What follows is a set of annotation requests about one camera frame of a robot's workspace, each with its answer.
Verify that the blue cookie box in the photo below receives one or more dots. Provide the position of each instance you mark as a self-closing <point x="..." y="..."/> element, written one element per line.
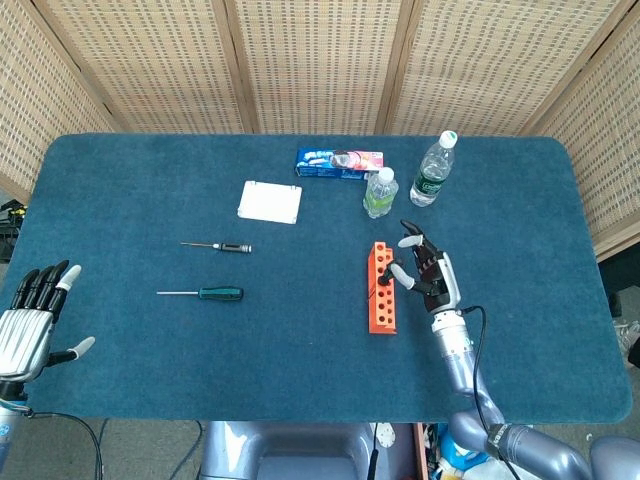
<point x="325" y="162"/>

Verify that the reddish wooden board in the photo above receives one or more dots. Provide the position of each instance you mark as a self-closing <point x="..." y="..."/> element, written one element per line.
<point x="421" y="450"/>

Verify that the blue carpet table mat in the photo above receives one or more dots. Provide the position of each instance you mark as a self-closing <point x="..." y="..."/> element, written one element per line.
<point x="250" y="360"/>

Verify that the short bottle light green label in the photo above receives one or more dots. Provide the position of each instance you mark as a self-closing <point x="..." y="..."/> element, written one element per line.
<point x="380" y="197"/>

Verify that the orange tool holder block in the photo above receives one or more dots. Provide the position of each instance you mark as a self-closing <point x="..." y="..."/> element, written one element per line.
<point x="382" y="312"/>

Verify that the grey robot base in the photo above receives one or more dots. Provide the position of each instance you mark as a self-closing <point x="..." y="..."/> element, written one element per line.
<point x="300" y="450"/>

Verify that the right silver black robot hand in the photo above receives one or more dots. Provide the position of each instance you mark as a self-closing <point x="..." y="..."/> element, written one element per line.
<point x="440" y="285"/>

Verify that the white round flange disc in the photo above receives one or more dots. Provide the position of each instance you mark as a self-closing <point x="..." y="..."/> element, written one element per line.
<point x="385" y="436"/>

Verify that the white plastic bag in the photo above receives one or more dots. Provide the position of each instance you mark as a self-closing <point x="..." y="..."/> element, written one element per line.
<point x="487" y="467"/>

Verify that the large green black screwdriver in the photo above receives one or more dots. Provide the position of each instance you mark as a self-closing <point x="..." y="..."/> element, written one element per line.
<point x="220" y="293"/>

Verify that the black floor case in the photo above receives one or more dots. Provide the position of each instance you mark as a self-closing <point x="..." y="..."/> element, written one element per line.
<point x="625" y="285"/>

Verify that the black equipment with yellow mark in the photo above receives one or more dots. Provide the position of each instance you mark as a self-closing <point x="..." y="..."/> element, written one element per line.
<point x="10" y="225"/>

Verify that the tall bottle dark green label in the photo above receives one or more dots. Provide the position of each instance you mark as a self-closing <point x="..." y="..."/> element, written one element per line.
<point x="432" y="175"/>

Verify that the woven bamboo folding screen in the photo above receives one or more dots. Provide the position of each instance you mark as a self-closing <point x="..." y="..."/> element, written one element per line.
<point x="320" y="65"/>

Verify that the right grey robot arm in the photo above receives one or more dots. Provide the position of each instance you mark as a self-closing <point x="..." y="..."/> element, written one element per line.
<point x="460" y="365"/>

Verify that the small green black screwdriver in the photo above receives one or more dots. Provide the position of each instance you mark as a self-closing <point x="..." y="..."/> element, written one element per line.
<point x="384" y="276"/>

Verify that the black silver precision screwdriver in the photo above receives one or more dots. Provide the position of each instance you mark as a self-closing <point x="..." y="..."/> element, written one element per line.
<point x="232" y="247"/>

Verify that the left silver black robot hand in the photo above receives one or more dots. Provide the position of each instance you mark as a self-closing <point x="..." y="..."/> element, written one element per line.
<point x="22" y="340"/>

